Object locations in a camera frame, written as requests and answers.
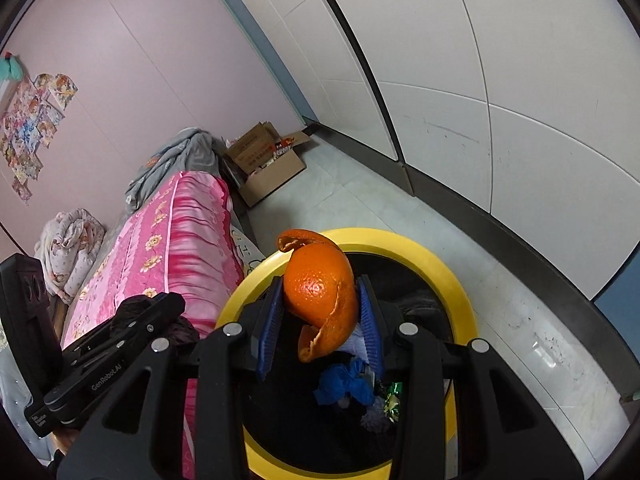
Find grey tufted headboard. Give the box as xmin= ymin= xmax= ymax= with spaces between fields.
xmin=0 ymin=330 xmax=56 ymax=466

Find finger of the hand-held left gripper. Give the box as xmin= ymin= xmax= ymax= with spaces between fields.
xmin=62 ymin=291 xmax=187 ymax=376

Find air conditioner with teal cover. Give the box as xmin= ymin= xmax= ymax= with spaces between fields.
xmin=0 ymin=51 xmax=23 ymax=82

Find open cardboard box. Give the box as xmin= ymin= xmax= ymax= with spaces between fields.
xmin=235 ymin=130 xmax=321 ymax=208

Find pale floral folded quilt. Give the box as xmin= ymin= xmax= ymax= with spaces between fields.
xmin=34 ymin=208 xmax=106 ymax=306

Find grey floral blanket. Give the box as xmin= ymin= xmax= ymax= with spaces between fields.
xmin=124 ymin=127 xmax=223 ymax=213

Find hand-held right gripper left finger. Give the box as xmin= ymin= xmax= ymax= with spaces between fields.
xmin=56 ymin=276 xmax=287 ymax=480

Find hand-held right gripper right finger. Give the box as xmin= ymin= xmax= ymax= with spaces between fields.
xmin=356 ymin=275 xmax=585 ymax=480

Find pink floral blanket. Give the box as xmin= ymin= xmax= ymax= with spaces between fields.
xmin=62 ymin=170 xmax=246 ymax=480

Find yellow rim black trash bin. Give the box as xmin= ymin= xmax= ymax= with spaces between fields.
xmin=214 ymin=227 xmax=478 ymax=480

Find small purple foam fruit net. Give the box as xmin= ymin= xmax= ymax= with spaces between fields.
xmin=361 ymin=406 xmax=396 ymax=433

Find green snack wrapper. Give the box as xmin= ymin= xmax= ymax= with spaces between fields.
xmin=376 ymin=381 xmax=404 ymax=423

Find orange peel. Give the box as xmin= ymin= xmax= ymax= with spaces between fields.
xmin=276 ymin=229 xmax=360 ymax=365

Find white wardrobe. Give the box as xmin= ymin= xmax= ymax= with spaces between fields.
xmin=210 ymin=0 xmax=640 ymax=301

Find cluster of wall posters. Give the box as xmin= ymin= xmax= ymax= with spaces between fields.
xmin=0 ymin=72 xmax=78 ymax=206

